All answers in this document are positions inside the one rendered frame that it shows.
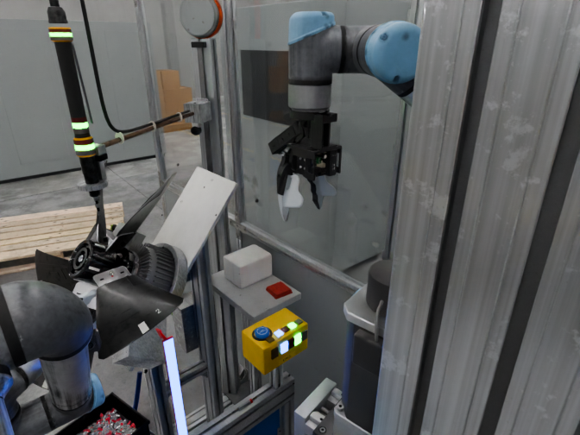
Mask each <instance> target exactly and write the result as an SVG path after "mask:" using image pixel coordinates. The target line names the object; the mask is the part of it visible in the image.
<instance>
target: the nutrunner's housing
mask: <svg viewBox="0 0 580 435"><path fill-rule="evenodd" d="M49 3H50V7H48V8H47V16H48V22H49V23H68V21H67V19H66V12H65V11H64V10H63V8H61V7H60V4H59V0H49ZM79 161H80V166H81V169H82V173H83V175H84V178H85V183H86V184H87V185H92V184H97V183H98V182H99V179H98V168H97V163H96V159H95V155H93V156H91V157H79ZM89 194H90V196H91V197H98V196H99V195H100V191H99V190H97V191H91V192H89Z"/></svg>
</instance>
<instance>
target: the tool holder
mask: <svg viewBox="0 0 580 435"><path fill-rule="evenodd" d="M95 149H96V154H95V159H96V163H97V168H98V179H99V182H98V183H97V184H92V185H87V184H86V183H85V181H84V180H82V181H80V182H79V183H78V184H77V186H78V189H79V190H80V191H83V192H91V191H97V190H101V189H104V188H106V187H107V186H108V181H107V180H106V179H107V176H106V172H105V167H104V160H107V159H108V155H107V154H106V147H105V144H99V145H98V146H96V147H95Z"/></svg>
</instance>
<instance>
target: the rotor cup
mask: <svg viewBox="0 0 580 435"><path fill-rule="evenodd" d="M95 243H96V244H99V245H102V246H104V248H102V247H99V246H97V245H95ZM108 247H109V246H108V245H105V244H102V243H99V242H96V241H93V240H91V239H85V240H84V241H83V242H81V243H80V244H79V245H78V246H77V247H76V249H75V250H74V251H73V253H72V255H71V258H70V261H69V263H68V275H69V276H70V277H71V278H72V279H74V280H77V281H83V282H86V283H89V284H92V285H95V286H96V284H95V283H94V281H93V276H94V275H96V274H100V273H103V272H105V271H108V270H111V269H113V268H118V267H121V266H124V267H126V268H127V269H128V270H129V272H130V273H132V270H133V267H134V255H133V253H132V251H131V250H130V249H127V248H123V249H119V250H116V251H113V252H110V253H105V252H106V249H107V248H108ZM81 255H82V256H83V260H82V261H81V262H79V257H80V256H81ZM89 267H94V268H98V269H100V270H99V271H95V270H92V269H89Z"/></svg>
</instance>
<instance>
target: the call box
mask: <svg viewBox="0 0 580 435"><path fill-rule="evenodd" d="M298 318H299V317H298V316H297V315H295V314H294V313H292V312H290V311H289V310H288V309H286V308H283V309H282V310H280V311H278V312H276V313H274V314H272V315H270V316H268V317H267V318H265V319H263V320H261V321H259V322H257V323H255V324H254V325H251V326H250V327H248V328H246V329H244V330H242V341H243V356H244V357H245V358H246V359H247V360H248V361H250V362H251V363H252V364H253V365H254V366H255V367H256V368H257V369H258V370H259V371H260V372H261V373H262V374H264V375H266V374H267V373H269V372H270V371H272V370H274V369H276V368H277V367H279V366H280V365H282V364H283V363H285V362H286V361H288V360H289V359H291V358H292V357H294V356H296V355H298V354H299V353H300V352H301V351H303V350H305V349H306V348H307V339H306V340H304V341H302V342H301V343H299V344H297V345H294V347H292V349H290V350H288V351H286V352H284V353H283V354H281V344H283V343H285V342H286V341H287V340H289V339H290V338H292V337H294V336H296V335H298V334H299V333H301V332H302V331H304V330H307V334H308V323H307V322H305V321H304V320H303V319H301V318H299V319H300V320H302V321H303V323H302V324H300V325H297V324H296V325H297V326H296V327H294V328H293V329H291V328H290V327H288V326H287V325H289V324H290V323H292V322H293V323H294V321H295V320H296V319H298ZM262 326H264V327H267V328H268V329H269V336H268V337H270V336H271V337H273V338H274V341H273V342H272V343H268V342H267V341H266V338H263V339H260V338H257V337H256V336H255V329H257V328H258V327H262ZM284 326H287V327H288V328H289V329H290V331H288V332H286V333H285V332H284V331H282V332H283V335H281V336H279V337H277V336H276V335H275V334H274V333H275V332H276V331H278V330H280V331H281V328H282V327H284ZM276 347H278V348H279V356H277V357H276V358H275V359H274V360H272V359H271V350H272V349H274V348H276Z"/></svg>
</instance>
